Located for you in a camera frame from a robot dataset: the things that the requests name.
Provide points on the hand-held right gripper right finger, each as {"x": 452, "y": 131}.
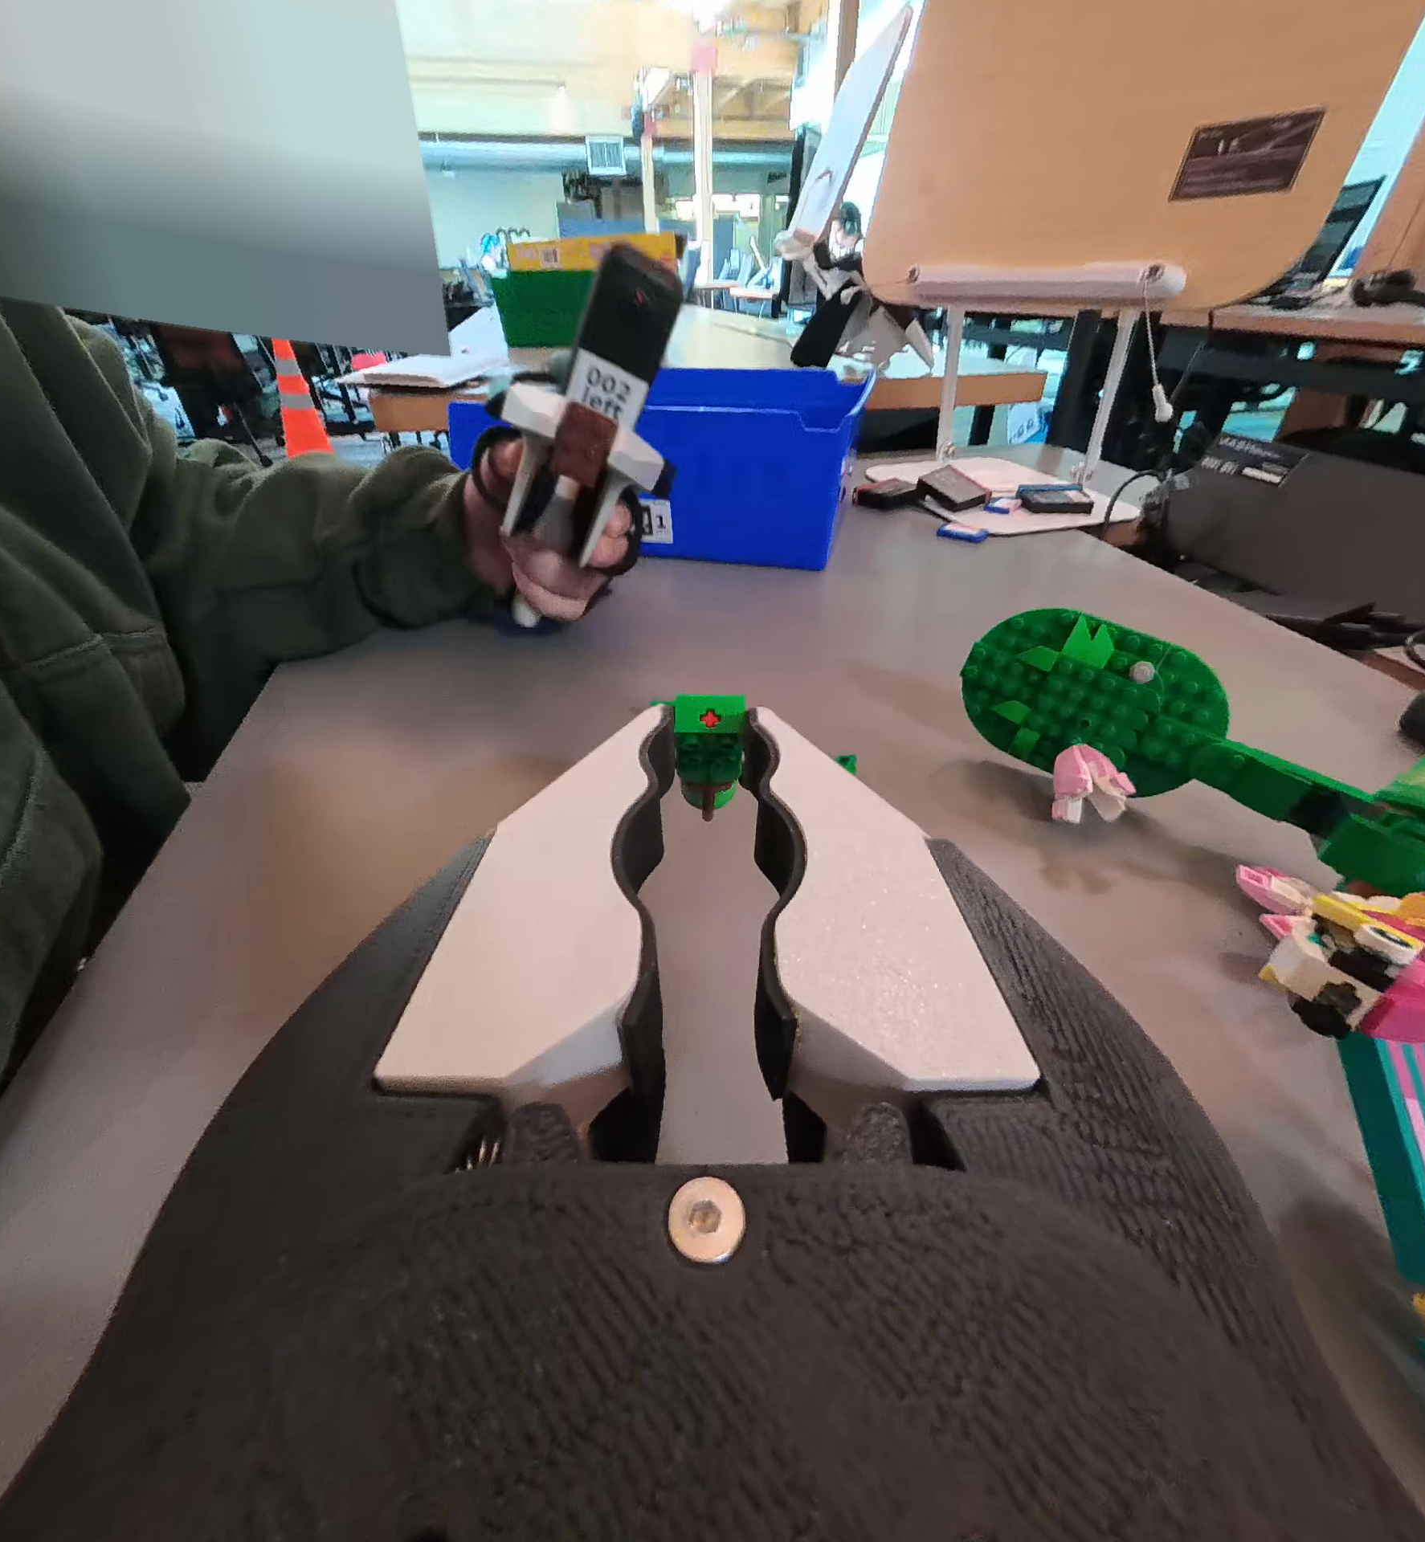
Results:
{"x": 893, "y": 953}

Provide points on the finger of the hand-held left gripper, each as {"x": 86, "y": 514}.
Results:
{"x": 640, "y": 464}
{"x": 535, "y": 417}

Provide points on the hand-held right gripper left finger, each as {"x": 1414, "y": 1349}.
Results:
{"x": 519, "y": 953}

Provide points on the green lego piece red stud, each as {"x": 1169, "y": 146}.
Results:
{"x": 710, "y": 749}

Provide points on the pink lego flower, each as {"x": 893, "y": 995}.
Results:
{"x": 1272, "y": 898}
{"x": 1092, "y": 784}

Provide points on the green lego lily pad plant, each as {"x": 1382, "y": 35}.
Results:
{"x": 1086, "y": 699}

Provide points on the colourful lego peacock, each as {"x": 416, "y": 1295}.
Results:
{"x": 1424, "y": 977}

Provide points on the person's left hand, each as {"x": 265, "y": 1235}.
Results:
{"x": 543, "y": 586}

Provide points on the green crate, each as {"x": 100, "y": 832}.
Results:
{"x": 537, "y": 307}

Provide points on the yellow box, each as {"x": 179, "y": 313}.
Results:
{"x": 555, "y": 254}

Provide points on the blue plastic bin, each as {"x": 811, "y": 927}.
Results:
{"x": 736, "y": 482}

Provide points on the white papers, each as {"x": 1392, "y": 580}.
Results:
{"x": 424, "y": 373}

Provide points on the black and white equipment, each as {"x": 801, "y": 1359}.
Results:
{"x": 833, "y": 325}

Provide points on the orange traffic cone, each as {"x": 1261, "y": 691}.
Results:
{"x": 297, "y": 411}

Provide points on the small black box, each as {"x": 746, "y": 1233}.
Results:
{"x": 1056, "y": 500}
{"x": 887, "y": 494}
{"x": 954, "y": 488}

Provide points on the white folded board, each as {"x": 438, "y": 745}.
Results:
{"x": 857, "y": 121}

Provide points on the wood-edged table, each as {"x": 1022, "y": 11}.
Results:
{"x": 966, "y": 389}

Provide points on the tan wooden board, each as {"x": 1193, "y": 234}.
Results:
{"x": 1050, "y": 146}

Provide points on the white paper sheet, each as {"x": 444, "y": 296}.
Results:
{"x": 1104, "y": 528}

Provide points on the black equipment case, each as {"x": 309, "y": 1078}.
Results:
{"x": 1290, "y": 518}

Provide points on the black laptop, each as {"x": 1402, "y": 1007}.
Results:
{"x": 1340, "y": 242}

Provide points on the white metal leg frame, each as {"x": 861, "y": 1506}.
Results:
{"x": 1026, "y": 284}

